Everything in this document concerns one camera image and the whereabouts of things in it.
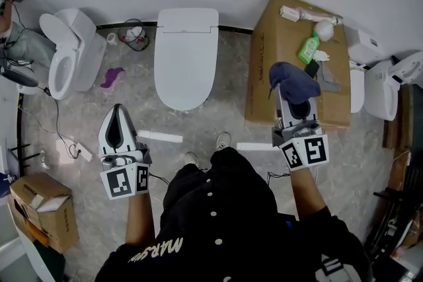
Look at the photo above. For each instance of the white paper sheet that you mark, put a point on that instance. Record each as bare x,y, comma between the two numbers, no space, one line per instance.
62,146

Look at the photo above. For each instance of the brown wooden planks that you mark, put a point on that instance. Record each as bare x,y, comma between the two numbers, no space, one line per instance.
396,135

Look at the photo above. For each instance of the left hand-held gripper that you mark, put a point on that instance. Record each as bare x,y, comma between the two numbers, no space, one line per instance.
127,180

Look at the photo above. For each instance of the person's right forearm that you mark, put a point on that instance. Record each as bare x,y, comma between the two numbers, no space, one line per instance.
307,191

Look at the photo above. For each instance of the white plastic panel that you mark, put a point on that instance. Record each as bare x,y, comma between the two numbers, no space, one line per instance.
357,89

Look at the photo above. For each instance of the purple cloth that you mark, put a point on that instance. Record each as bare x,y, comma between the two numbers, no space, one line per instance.
112,76

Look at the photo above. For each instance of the person's right shoe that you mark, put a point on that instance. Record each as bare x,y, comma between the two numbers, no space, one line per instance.
222,141

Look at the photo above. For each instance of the person's left forearm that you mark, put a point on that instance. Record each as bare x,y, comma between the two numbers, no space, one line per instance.
140,218

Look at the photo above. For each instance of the white open-lid toilet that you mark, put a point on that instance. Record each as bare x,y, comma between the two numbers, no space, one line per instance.
74,49

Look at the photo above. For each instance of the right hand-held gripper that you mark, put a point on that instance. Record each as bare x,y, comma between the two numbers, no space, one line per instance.
305,150

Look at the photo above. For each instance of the small cardboard box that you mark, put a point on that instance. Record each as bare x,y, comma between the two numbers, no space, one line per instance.
56,218

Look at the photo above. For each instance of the large cardboard box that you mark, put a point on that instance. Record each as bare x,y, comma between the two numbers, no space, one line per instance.
264,76

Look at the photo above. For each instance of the white power strip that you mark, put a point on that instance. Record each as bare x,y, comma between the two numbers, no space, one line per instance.
85,152

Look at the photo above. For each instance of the person's black clothing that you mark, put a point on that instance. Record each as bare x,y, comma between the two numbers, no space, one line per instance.
238,228

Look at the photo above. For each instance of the white paper roll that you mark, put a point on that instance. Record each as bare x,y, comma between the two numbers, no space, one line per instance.
112,38

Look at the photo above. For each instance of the small white box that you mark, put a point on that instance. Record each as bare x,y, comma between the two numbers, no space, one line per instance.
289,14

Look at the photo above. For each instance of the dark blue cloth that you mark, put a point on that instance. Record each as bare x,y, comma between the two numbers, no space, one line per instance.
294,82

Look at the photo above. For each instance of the white toilet with open seat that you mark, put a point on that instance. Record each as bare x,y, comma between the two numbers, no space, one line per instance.
383,92

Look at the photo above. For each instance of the white crumpled tissue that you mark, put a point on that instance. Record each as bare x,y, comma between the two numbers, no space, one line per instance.
321,56

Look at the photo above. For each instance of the grey cloth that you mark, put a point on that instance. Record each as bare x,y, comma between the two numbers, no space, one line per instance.
328,81

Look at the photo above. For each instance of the black phone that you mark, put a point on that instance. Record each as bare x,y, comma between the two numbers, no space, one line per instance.
311,68

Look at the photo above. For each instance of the black metal rack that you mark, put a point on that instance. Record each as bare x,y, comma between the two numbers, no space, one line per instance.
396,208

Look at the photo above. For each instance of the green plastic bottle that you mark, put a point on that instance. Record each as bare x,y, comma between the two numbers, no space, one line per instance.
309,50

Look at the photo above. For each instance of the person's shoe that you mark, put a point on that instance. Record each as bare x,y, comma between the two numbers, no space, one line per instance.
222,141
191,160

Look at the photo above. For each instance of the black round stool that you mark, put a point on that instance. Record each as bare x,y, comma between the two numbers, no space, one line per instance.
20,77

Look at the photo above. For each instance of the white brush head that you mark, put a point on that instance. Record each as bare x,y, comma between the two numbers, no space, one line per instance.
323,30

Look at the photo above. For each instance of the white closed-lid toilet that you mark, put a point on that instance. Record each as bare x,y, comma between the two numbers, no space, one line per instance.
185,62

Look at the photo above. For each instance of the person's left shoe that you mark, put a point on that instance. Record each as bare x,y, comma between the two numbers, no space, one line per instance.
191,160

